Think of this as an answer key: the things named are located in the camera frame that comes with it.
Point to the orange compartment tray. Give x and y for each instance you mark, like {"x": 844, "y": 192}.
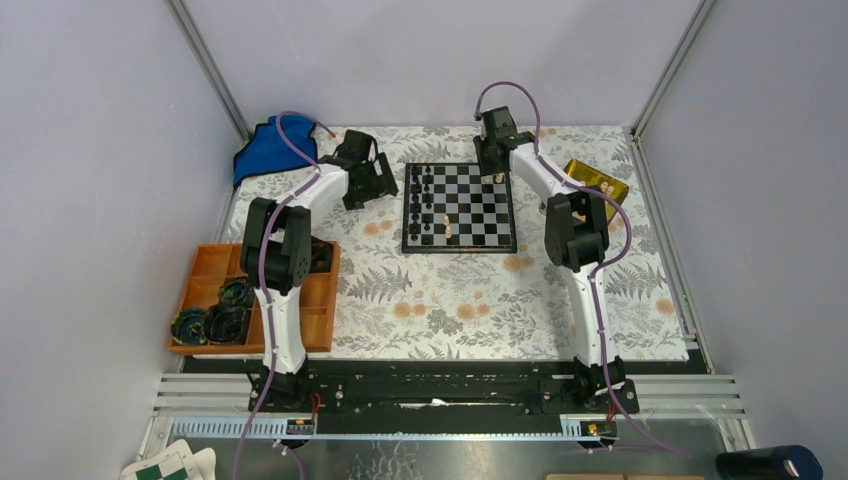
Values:
{"x": 214, "y": 264}

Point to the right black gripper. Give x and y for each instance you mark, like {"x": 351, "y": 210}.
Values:
{"x": 485, "y": 168}

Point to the black swirl coaster in tray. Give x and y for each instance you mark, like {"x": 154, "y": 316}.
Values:
{"x": 226, "y": 324}

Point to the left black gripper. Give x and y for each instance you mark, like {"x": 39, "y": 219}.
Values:
{"x": 380, "y": 177}

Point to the black orange swirl object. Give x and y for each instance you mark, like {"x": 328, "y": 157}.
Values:
{"x": 322, "y": 254}

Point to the black white chess board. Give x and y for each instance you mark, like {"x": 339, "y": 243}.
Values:
{"x": 481, "y": 215}

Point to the black mounting base rail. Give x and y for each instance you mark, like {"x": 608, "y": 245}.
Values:
{"x": 531, "y": 387}

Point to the folded green chess mat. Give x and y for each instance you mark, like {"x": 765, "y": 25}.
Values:
{"x": 175, "y": 462}

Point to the dark blue bottle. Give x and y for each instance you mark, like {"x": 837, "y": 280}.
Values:
{"x": 788, "y": 462}

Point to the gold tin box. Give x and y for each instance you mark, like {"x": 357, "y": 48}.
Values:
{"x": 592, "y": 177}

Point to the dark green swirl object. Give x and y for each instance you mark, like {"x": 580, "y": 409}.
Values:
{"x": 237, "y": 292}

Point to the green black swirl disc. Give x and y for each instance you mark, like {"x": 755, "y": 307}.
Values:
{"x": 187, "y": 327}

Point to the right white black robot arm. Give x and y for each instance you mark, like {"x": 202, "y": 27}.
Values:
{"x": 576, "y": 238}

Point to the blue cloth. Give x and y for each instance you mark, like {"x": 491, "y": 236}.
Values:
{"x": 267, "y": 153}

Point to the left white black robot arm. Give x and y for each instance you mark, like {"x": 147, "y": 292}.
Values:
{"x": 276, "y": 255}

